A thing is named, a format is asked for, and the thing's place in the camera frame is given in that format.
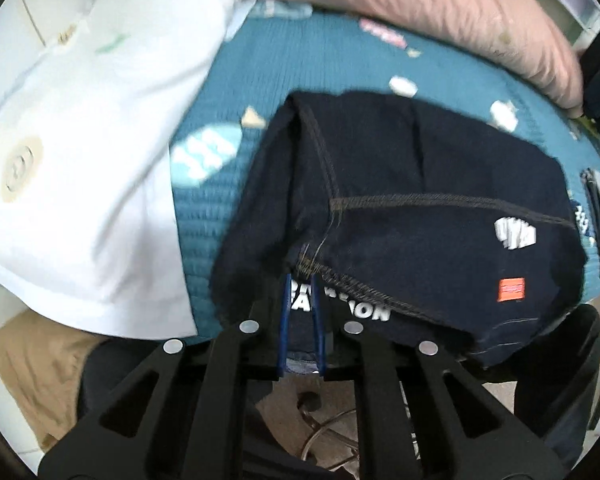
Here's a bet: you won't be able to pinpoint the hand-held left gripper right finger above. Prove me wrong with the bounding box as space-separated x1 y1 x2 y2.
312 285 565 480

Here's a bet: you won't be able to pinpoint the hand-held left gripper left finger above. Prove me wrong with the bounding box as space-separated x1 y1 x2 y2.
39 275 295 480

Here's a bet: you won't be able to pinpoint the dark denim jacket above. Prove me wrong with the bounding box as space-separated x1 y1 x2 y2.
211 90 588 368

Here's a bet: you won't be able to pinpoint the navy blue garment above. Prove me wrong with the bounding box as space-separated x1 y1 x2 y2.
581 169 600 261

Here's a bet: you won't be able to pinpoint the metal chair base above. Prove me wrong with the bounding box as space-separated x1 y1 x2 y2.
295 392 421 463

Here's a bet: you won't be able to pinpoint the teal quilted bed cover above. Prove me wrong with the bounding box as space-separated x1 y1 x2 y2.
167 7 600 346

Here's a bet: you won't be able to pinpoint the person's dark trousers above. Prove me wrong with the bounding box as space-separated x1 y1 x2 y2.
77 305 600 480

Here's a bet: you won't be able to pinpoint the white smiley pillow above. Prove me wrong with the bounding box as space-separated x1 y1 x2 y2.
0 0 256 338

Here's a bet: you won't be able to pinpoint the beige cloth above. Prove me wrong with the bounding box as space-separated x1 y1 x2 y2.
0 309 108 453

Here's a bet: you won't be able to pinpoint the blue striped sheet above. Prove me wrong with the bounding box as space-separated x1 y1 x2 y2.
257 0 315 22

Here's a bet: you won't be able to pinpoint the lime green cloth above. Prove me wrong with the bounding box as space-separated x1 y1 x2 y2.
572 110 600 133

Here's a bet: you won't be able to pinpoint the pink pillow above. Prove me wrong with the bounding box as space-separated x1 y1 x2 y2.
222 0 586 118

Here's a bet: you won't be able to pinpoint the white butterfly wardrobe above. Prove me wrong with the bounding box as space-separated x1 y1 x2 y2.
0 0 131 126

